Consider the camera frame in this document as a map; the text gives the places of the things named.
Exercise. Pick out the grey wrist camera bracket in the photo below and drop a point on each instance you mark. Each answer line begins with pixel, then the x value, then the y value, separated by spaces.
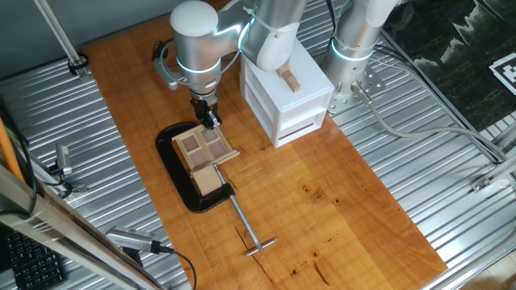
pixel 164 74

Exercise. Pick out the small wooden block strip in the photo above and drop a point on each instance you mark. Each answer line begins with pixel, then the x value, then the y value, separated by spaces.
pixel 291 80

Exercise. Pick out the white plastic enclosure box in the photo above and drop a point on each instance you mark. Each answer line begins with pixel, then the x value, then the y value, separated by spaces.
pixel 298 117

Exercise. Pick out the aluminium pole with black base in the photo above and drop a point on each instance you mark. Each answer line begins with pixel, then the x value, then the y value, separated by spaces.
pixel 60 32

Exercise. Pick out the black metal C-clamp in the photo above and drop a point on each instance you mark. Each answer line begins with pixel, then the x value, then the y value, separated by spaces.
pixel 177 177

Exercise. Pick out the black white fiducial marker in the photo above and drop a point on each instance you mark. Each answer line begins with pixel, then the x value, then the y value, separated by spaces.
pixel 506 74

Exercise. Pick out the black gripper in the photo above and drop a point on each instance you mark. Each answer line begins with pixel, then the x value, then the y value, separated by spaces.
pixel 204 108

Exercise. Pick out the small wooden sliding sash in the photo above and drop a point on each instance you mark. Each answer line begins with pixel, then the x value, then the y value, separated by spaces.
pixel 209 135

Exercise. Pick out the orange wooden board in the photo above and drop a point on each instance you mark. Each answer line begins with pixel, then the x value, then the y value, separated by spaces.
pixel 314 201

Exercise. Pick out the taped aluminium frame bar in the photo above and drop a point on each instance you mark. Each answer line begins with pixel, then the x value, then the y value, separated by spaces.
pixel 60 233

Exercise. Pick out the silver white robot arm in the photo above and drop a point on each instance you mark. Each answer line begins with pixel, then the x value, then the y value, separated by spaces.
pixel 193 44

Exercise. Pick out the light wooden cube block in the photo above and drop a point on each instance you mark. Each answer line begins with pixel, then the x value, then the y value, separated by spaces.
pixel 206 180

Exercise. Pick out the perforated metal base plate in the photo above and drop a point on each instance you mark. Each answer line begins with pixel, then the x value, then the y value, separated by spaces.
pixel 373 84

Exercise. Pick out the small silver bracket camera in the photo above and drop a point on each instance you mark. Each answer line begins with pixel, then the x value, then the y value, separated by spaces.
pixel 63 158

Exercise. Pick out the ribbed silver depth camera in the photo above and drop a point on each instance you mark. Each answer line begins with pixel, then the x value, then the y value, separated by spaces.
pixel 131 238

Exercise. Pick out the black computer keyboard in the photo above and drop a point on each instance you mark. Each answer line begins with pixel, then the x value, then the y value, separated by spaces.
pixel 34 263

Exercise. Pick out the miniature wooden window frame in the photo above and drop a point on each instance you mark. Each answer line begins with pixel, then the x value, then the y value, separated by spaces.
pixel 205 150

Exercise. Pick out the orange rod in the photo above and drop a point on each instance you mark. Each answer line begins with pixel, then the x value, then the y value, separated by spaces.
pixel 9 153

